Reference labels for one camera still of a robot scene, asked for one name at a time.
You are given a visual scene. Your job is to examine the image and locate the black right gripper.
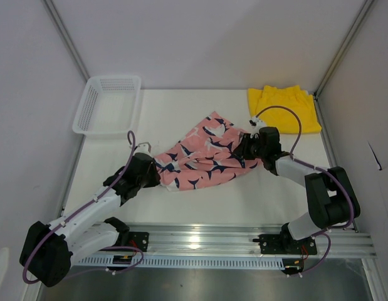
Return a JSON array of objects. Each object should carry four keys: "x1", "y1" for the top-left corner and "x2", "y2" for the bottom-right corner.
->
[{"x1": 233, "y1": 134, "x2": 266, "y2": 161}]

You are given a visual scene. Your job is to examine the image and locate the yellow shorts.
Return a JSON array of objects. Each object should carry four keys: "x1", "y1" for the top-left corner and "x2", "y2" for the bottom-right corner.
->
[{"x1": 248, "y1": 85, "x2": 322, "y2": 134}]

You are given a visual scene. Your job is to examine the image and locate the pink patterned shorts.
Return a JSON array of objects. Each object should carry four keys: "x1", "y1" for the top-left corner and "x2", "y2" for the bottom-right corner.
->
[{"x1": 155, "y1": 112, "x2": 261, "y2": 191}]

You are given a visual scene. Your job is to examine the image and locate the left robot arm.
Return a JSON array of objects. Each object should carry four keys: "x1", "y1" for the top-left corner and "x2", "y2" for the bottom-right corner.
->
[{"x1": 19, "y1": 151, "x2": 160, "y2": 287}]

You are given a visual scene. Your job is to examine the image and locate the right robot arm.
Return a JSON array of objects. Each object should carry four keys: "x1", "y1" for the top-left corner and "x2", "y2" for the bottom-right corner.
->
[{"x1": 233, "y1": 127, "x2": 360, "y2": 255}]

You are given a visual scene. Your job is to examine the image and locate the white tray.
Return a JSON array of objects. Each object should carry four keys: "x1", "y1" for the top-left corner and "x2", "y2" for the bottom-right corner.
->
[{"x1": 72, "y1": 75, "x2": 142, "y2": 139}]

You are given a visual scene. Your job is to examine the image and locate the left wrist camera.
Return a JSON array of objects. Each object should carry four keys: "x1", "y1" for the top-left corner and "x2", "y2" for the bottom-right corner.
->
[{"x1": 134, "y1": 142, "x2": 152, "y2": 156}]

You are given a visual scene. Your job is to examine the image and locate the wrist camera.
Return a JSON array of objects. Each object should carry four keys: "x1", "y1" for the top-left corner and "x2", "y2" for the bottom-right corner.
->
[
  {"x1": 249, "y1": 116, "x2": 267, "y2": 132},
  {"x1": 134, "y1": 142, "x2": 152, "y2": 156}
]

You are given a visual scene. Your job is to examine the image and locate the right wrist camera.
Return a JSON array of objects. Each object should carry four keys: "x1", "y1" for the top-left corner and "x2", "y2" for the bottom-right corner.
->
[{"x1": 249, "y1": 116, "x2": 267, "y2": 132}]

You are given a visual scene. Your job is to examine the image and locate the right side table rail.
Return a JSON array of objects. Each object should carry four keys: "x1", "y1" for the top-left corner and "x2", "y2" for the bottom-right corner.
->
[{"x1": 308, "y1": 90, "x2": 359, "y2": 233}]

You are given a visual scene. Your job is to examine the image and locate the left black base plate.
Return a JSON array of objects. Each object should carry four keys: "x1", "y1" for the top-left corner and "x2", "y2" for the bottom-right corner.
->
[{"x1": 126, "y1": 231, "x2": 150, "y2": 252}]

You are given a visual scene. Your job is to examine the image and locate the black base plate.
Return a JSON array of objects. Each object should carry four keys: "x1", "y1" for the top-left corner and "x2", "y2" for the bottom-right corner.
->
[
  {"x1": 126, "y1": 231, "x2": 150, "y2": 252},
  {"x1": 252, "y1": 234, "x2": 317, "y2": 255}
]

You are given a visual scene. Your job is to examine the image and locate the aluminium mounting rail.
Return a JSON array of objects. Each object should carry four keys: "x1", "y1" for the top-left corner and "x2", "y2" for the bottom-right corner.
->
[{"x1": 128, "y1": 222, "x2": 377, "y2": 258}]

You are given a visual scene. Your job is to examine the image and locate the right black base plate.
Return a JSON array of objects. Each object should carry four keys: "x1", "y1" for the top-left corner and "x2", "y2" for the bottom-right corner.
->
[{"x1": 252, "y1": 234, "x2": 317, "y2": 255}]

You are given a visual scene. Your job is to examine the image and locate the slotted cable duct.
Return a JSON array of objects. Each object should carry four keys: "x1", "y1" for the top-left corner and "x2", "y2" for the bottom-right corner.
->
[{"x1": 77, "y1": 254, "x2": 285, "y2": 270}]

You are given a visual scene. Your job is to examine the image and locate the left corner frame post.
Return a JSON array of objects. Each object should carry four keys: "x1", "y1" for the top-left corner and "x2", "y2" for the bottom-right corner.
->
[{"x1": 41, "y1": 0, "x2": 90, "y2": 82}]

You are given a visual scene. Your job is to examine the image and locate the corner frame post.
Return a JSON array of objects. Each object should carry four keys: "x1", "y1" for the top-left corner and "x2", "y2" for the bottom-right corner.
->
[
  {"x1": 313, "y1": 0, "x2": 377, "y2": 100},
  {"x1": 41, "y1": 0, "x2": 90, "y2": 82}
]

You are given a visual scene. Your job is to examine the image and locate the right corner frame post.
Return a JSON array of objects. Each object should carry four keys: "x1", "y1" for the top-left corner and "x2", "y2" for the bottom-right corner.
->
[{"x1": 313, "y1": 0, "x2": 377, "y2": 100}]

